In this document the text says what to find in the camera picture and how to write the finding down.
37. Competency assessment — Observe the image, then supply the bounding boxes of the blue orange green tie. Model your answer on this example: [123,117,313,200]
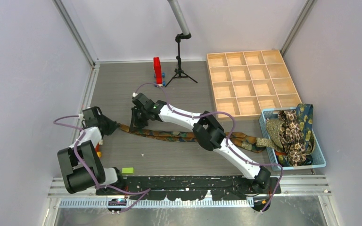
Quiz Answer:
[117,123,266,153]

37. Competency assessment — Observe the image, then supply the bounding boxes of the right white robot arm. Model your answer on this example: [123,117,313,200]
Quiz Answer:
[132,93,271,193]

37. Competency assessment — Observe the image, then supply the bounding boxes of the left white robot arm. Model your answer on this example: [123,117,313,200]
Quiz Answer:
[57,106,126,195]

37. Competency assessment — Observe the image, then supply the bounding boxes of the green red toy blocks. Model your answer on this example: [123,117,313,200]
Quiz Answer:
[95,140,103,158]

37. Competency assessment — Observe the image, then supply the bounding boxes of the red toy block truck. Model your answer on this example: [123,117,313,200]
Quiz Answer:
[153,57,165,87]

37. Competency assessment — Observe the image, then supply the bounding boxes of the lime green block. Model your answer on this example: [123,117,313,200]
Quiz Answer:
[122,167,134,175]

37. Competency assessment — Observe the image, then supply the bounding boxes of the black tripod stand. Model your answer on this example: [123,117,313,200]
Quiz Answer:
[165,33,198,87]

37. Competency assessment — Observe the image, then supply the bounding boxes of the wooden compartment tray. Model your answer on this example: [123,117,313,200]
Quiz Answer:
[206,50,301,120]

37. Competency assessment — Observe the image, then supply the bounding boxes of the grey pole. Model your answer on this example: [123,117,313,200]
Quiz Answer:
[168,0,191,36]

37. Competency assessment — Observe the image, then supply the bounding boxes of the green vine pattern tie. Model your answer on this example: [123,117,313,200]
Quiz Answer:
[256,119,286,153]

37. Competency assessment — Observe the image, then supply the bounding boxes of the brown floral black tie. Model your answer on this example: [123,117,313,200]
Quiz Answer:
[278,110,311,166]

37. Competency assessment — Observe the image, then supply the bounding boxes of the light blue plastic basket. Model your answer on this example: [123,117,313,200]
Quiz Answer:
[259,107,326,170]

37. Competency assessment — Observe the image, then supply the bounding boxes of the blue tie yellow leaves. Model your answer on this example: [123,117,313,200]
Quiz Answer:
[296,103,315,155]

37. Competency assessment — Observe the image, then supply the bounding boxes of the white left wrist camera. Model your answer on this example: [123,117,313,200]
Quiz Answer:
[78,113,84,120]

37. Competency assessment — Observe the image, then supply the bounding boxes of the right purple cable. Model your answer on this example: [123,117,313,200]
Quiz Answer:
[133,82,284,213]

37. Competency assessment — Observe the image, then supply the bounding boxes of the aluminium front rail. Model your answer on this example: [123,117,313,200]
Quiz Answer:
[48,175,331,210]

